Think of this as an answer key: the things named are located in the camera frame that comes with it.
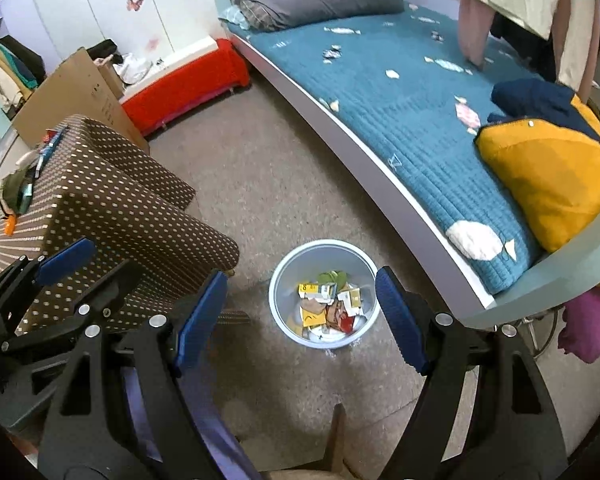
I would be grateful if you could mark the cardboard box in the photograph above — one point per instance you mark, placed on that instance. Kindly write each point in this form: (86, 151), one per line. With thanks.
(75, 95)

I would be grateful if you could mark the wooden stool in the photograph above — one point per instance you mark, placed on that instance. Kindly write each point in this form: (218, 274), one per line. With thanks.
(338, 435)

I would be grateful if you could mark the pile of wrappers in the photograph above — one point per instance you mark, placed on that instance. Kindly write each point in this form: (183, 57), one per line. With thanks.
(330, 310)

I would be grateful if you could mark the black cloth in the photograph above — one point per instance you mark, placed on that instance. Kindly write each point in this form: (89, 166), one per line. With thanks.
(102, 49)

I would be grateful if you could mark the dark hanging jacket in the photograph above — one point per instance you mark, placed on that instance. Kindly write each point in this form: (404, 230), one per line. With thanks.
(27, 52)

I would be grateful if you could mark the blue patterned pillow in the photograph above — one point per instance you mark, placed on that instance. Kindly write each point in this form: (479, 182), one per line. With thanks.
(235, 17)

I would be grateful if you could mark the magenta garment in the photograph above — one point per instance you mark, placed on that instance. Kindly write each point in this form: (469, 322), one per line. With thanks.
(592, 325)

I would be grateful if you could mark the teal quilted bed cover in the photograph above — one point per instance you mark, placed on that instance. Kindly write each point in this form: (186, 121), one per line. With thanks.
(405, 100)

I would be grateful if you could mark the white plastic bag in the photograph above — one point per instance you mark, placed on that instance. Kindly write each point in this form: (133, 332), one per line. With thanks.
(132, 67)

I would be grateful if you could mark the white plastic bin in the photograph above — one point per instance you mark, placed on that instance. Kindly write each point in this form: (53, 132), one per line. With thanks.
(290, 270)

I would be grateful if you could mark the chrome stool base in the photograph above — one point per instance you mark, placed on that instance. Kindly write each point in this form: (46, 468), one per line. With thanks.
(540, 335)

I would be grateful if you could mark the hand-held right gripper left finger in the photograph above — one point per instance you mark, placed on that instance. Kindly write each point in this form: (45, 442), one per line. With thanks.
(202, 320)

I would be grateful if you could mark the pink butterfly sticker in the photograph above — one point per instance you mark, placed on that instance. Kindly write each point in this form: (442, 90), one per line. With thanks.
(135, 3)

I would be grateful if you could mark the black hanging garment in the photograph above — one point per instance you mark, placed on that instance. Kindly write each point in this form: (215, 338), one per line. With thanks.
(515, 30)

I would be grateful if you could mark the pink hanging garment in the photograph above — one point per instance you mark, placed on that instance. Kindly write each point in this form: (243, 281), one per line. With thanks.
(472, 30)

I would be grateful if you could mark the red cloth covered bench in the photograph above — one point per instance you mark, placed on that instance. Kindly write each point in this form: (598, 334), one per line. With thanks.
(195, 80)

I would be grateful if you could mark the brown striped bar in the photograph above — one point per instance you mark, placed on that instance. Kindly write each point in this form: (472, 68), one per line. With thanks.
(235, 317)

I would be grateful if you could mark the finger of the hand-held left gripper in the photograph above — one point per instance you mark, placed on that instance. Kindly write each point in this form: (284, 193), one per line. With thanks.
(115, 290)
(65, 260)

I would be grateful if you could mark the small blue packet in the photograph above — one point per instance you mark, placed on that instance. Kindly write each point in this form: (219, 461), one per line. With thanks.
(47, 144)

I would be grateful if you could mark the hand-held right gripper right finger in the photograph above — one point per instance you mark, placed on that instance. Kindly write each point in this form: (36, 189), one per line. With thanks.
(400, 325)

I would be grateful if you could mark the small orange item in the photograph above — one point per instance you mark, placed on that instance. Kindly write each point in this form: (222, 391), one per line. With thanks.
(10, 225)

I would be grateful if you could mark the bed with teal quilt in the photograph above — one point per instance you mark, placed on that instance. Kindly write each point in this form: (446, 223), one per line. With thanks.
(360, 145)

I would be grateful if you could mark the teal hanging garment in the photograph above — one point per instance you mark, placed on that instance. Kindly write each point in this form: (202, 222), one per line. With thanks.
(20, 67)

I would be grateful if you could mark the brown polka dot tablecloth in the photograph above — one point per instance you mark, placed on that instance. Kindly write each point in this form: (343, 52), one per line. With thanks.
(130, 210)

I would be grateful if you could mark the yellow navy padded jacket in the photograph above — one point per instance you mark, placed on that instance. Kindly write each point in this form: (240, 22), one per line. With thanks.
(545, 180)

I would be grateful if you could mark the person's purple trouser leg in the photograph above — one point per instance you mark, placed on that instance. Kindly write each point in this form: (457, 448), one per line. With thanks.
(215, 435)

